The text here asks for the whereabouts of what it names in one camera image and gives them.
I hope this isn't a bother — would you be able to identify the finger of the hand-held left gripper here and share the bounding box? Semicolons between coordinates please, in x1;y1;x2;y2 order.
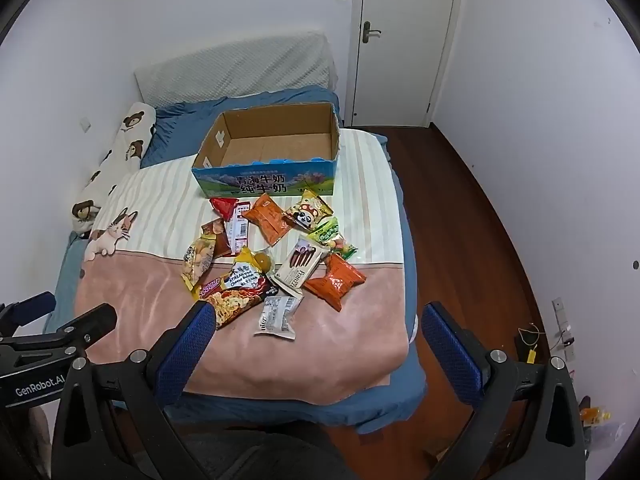
42;303;119;357
0;291;57;335

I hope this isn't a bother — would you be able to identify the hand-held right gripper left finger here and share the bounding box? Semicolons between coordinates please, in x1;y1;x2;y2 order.
50;301;217;480

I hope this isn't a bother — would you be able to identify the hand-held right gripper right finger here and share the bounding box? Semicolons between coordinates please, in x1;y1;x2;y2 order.
422;301;587;480

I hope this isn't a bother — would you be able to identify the large noodle snack packet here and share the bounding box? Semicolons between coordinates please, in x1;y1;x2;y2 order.
198;259;279;329

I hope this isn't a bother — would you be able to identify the yellow biscuit ball packet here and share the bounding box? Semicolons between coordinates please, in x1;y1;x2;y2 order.
180;236;216;302

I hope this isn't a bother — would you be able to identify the silver white snack packet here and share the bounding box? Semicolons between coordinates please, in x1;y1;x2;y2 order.
253;295;304;340

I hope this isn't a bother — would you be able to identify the orange jelly cup packet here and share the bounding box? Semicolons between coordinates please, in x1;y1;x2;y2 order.
235;247;274;277

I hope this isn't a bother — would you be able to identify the brown snack packet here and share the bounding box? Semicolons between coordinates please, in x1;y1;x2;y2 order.
201;218;231;257

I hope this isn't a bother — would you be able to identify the white and red snack packet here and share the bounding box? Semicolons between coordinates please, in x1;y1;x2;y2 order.
225;202;252;256

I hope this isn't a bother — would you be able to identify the white chocolate stick packet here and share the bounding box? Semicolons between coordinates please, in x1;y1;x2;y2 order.
271;234;326;297

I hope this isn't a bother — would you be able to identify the orange snack packet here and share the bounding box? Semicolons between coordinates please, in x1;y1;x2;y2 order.
302;253;368;312
242;193;292;246

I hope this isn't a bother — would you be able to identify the green colourful candy packet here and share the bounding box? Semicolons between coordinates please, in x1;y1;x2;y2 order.
306;217;359;261

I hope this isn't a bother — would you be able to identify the panda print snack packet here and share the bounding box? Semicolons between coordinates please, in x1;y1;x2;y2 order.
284;190;334;231

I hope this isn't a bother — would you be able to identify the printed cardboard box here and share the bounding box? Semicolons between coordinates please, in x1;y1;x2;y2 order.
191;102;342;200

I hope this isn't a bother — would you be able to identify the striped pink cat print blanket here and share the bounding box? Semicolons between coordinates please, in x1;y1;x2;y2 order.
75;129;419;407

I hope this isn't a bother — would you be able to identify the orange and clear plastic bag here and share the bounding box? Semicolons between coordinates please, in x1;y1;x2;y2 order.
579;396;626;451

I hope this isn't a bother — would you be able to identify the white bear print pillow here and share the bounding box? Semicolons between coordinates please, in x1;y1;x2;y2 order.
70;102;157;234

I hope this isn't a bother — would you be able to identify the blue pillow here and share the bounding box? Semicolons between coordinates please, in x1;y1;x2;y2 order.
141;85;342;169

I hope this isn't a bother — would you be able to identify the grey headboard cushion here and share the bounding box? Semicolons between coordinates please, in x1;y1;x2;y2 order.
134;31;334;109

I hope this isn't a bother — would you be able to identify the white door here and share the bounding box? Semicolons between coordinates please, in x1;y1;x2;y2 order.
351;0;459;129

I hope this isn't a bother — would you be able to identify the wall socket with plugs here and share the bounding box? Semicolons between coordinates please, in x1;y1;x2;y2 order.
551;297;577;362

